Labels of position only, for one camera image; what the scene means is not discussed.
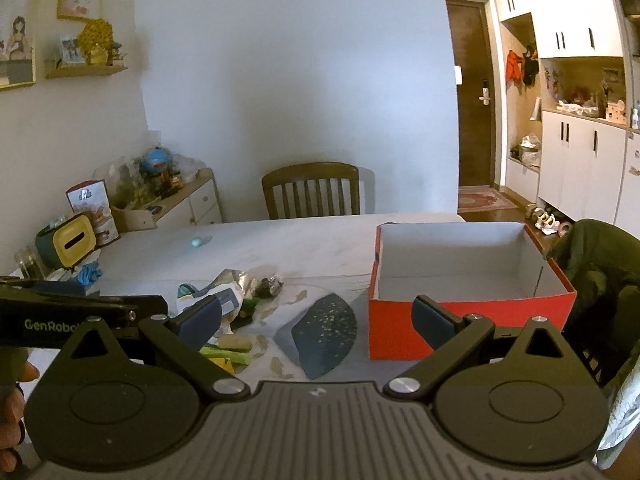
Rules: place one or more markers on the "blue gloves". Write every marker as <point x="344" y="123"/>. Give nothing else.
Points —
<point x="87" y="273"/>

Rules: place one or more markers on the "beige peel scrap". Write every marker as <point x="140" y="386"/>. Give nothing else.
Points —
<point x="261" y="344"/>

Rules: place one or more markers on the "wooden toy house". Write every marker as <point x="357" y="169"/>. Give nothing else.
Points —
<point x="616" y="111"/>

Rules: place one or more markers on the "yellow and green tissue box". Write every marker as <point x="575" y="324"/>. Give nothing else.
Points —
<point x="67" y="242"/>

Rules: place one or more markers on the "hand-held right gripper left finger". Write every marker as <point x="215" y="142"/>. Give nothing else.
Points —
<point x="202" y="317"/>

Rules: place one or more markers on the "glass jar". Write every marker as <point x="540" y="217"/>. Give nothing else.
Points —
<point x="27" y="264"/>

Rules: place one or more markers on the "white paper on door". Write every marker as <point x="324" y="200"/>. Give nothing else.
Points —
<point x="458" y="75"/>

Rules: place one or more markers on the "beige food chunk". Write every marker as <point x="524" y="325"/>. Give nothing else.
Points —
<point x="235" y="343"/>

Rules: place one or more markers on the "red and white cereal box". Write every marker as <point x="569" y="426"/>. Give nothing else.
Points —
<point x="92" y="210"/>

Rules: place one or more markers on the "light patterned cloth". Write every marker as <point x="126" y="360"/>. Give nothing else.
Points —
<point x="622" y="420"/>

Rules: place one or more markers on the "white blue snack wrapper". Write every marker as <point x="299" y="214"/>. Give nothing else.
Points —
<point x="231" y="306"/>

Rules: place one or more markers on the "white sticker-covered long cabinet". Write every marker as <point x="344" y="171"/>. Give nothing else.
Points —
<point x="632" y="180"/>

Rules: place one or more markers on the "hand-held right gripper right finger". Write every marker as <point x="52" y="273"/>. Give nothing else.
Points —
<point x="432" y="325"/>

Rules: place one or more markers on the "dark green jacket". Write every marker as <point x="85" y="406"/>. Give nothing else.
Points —
<point x="600" y="270"/>

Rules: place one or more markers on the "person's left hand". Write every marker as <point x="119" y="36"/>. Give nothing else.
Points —
<point x="11" y="410"/>

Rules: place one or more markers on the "blue globe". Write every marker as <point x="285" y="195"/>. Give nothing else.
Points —
<point x="153" y="159"/>

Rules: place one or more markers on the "red cardboard shoe box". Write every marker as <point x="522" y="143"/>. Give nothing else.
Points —
<point x="390" y="332"/>

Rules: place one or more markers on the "row of shoes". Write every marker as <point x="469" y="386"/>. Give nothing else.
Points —
<point x="547" y="220"/>

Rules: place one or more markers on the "patterned door rug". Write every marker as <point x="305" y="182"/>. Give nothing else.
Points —
<point x="485" y="200"/>

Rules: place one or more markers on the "white sideboard with wooden top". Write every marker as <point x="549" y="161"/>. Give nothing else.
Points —
<point x="200" y="205"/>

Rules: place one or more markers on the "dark blue cloth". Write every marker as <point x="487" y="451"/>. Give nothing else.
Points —
<point x="151" y="208"/>

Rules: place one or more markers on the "wooden wall shelf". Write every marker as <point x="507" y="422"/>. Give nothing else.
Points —
<point x="85" y="71"/>

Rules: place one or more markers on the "white upper wall cabinet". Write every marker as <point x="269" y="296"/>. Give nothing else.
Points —
<point x="570" y="10"/>

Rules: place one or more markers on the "dark blue speckled plastic sheet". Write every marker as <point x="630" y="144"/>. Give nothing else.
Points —
<point x="322" y="340"/>

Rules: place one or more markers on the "clutter on cabinet counter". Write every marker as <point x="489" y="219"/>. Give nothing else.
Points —
<point x="575" y="97"/>

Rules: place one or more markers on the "framed wall poster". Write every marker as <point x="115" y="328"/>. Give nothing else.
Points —
<point x="17" y="35"/>

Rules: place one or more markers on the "black hanging bag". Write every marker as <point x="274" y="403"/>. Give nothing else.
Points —
<point x="531" y="67"/>

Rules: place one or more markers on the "white paper pack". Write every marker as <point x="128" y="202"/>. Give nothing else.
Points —
<point x="67" y="276"/>

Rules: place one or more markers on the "dark brown entrance door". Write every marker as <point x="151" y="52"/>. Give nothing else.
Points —
<point x="470" y="135"/>

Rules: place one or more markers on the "red hanging garment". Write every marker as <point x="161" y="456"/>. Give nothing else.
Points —
<point x="513" y="66"/>

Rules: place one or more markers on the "brown wooden slat chair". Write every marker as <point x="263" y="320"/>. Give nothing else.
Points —
<point x="310" y="175"/>

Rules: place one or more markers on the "dark brown food scrap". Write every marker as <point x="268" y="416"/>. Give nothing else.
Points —
<point x="270" y="286"/>

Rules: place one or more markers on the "small photo frame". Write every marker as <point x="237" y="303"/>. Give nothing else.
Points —
<point x="69" y="50"/>

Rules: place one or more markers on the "bags in cabinet niche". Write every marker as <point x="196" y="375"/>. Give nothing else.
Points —
<point x="527" y="152"/>

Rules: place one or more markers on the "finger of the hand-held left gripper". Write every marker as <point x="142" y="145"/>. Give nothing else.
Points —
<point x="55" y="288"/>
<point x="147" y="306"/>

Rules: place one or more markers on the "silver door lock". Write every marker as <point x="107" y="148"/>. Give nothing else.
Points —
<point x="484" y="91"/>

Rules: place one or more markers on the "beige cardboard box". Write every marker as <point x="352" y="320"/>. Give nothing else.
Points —
<point x="131" y="219"/>

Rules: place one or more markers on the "yellow flower ornament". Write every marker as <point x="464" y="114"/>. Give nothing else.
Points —
<point x="95" y="37"/>

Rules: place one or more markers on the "silver foil wrapper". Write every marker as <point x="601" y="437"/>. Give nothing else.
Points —
<point x="235" y="282"/>

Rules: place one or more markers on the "white lower cabinet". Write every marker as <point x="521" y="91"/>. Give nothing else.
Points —
<point x="575" y="175"/>

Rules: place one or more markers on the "green vegetable scraps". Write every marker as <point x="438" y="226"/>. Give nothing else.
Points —
<point x="235" y="356"/>

